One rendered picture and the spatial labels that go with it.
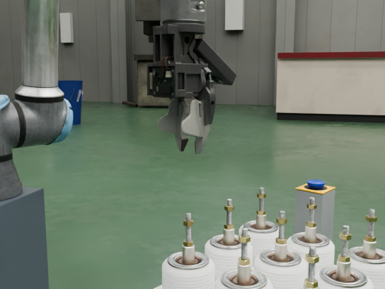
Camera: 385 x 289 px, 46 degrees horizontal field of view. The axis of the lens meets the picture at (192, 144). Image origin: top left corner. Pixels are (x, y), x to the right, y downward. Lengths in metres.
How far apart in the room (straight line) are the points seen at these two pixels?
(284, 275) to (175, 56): 0.42
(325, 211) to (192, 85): 0.51
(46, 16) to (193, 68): 0.50
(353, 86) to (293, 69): 0.73
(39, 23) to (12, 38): 9.23
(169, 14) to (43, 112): 0.51
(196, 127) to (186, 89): 0.07
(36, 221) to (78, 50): 8.39
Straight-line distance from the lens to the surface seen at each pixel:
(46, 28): 1.14
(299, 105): 5.62
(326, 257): 0.94
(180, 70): 0.71
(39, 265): 1.23
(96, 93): 9.30
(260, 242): 0.98
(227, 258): 0.89
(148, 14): 7.23
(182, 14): 0.73
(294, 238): 0.96
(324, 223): 1.12
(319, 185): 1.10
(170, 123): 0.78
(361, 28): 8.18
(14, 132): 1.12
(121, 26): 8.73
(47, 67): 1.14
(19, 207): 1.13
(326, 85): 5.60
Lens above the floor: 0.59
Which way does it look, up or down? 9 degrees down
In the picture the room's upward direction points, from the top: straight up
